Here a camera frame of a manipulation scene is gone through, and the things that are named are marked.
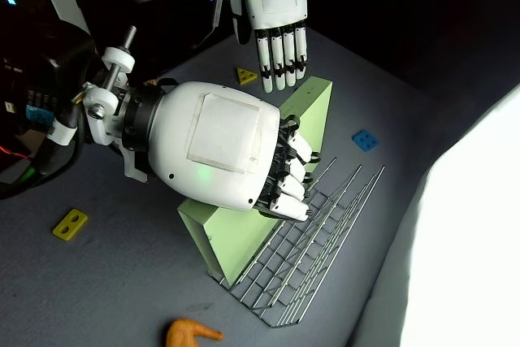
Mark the yellow two-hole block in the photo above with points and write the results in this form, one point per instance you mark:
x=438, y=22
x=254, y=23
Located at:
x=70, y=224

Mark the blue four-hole block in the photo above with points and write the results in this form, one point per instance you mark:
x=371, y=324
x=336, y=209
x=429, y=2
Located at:
x=365, y=140

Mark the grey table cloth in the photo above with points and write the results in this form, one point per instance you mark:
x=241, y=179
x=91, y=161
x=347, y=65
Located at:
x=122, y=274

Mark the orange toy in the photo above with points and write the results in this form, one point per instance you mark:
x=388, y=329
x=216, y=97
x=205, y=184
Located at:
x=187, y=335

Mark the yellow triangle block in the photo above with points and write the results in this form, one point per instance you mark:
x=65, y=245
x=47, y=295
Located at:
x=246, y=76

